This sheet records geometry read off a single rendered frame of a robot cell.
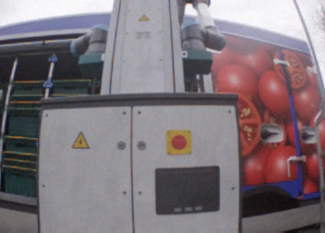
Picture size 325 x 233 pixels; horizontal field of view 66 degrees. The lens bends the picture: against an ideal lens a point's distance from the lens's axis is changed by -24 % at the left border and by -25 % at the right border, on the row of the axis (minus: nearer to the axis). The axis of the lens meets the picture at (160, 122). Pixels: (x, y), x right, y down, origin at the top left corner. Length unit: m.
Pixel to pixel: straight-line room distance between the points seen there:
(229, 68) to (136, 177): 2.15
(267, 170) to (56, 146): 2.07
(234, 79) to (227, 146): 2.01
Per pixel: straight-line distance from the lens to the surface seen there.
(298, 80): 3.23
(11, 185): 2.62
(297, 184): 2.82
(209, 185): 0.76
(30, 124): 2.67
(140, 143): 0.77
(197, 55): 1.51
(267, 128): 2.76
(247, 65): 2.93
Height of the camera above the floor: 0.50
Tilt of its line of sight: 20 degrees up
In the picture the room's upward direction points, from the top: 1 degrees counter-clockwise
